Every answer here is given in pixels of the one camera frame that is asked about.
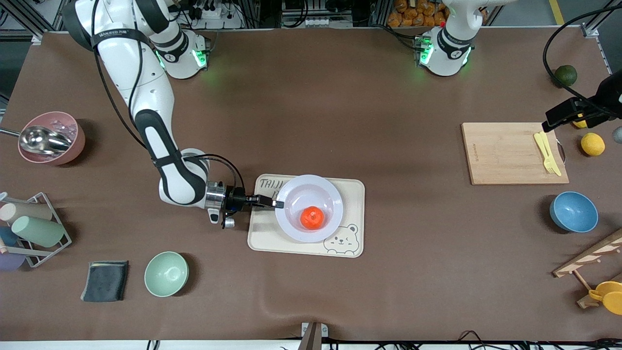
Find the yellow mug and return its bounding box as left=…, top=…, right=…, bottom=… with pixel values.
left=588, top=280, right=622, bottom=316

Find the aluminium frame rail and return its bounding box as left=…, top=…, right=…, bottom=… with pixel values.
left=0, top=0, right=73, bottom=45
left=582, top=0, right=622, bottom=38

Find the cream tray with bear print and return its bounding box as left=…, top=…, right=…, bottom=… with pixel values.
left=247, top=174, right=365, bottom=259

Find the white power strip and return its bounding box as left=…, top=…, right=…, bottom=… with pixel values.
left=187, top=0, right=243, bottom=30
left=283, top=16, right=350, bottom=28

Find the orange snack bag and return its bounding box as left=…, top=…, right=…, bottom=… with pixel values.
left=387, top=0, right=450, bottom=28

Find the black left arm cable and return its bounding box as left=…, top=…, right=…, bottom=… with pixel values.
left=543, top=4, right=622, bottom=117

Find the beige cup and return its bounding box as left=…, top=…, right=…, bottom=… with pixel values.
left=0, top=202, right=53, bottom=225

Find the yellow plastic fork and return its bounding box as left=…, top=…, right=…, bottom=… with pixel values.
left=539, top=131, right=563, bottom=177
left=533, top=133, right=555, bottom=174

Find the metal scoop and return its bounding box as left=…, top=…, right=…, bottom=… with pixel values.
left=0, top=125, right=72, bottom=156

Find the folded dark grey cloth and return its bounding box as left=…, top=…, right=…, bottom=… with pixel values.
left=80, top=261, right=130, bottom=303

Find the orange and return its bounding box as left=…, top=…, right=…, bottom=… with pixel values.
left=300, top=206, right=325, bottom=230

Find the blue bowl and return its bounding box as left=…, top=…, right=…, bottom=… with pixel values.
left=550, top=191, right=599, bottom=234

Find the dark green lime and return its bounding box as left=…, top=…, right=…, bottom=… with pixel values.
left=554, top=65, right=578, bottom=88

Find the white wire cup rack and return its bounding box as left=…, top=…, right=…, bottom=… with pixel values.
left=0, top=192, right=72, bottom=268

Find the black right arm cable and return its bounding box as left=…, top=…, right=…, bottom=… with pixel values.
left=90, top=0, right=245, bottom=195

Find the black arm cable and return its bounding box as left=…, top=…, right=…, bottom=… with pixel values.
left=543, top=4, right=622, bottom=117
left=90, top=0, right=245, bottom=195

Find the purple cup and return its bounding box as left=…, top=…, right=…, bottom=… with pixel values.
left=0, top=252, right=26, bottom=272

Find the wooden mug rack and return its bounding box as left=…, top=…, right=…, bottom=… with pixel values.
left=553, top=228, right=622, bottom=310

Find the mint green bowl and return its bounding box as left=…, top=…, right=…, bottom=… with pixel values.
left=144, top=251, right=190, bottom=298

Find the pink bowl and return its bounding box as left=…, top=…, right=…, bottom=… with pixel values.
left=18, top=111, right=86, bottom=166

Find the mint green cup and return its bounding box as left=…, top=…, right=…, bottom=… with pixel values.
left=11, top=215, right=66, bottom=248

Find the bamboo cutting board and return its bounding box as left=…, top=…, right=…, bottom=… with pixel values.
left=461, top=122, right=570, bottom=186

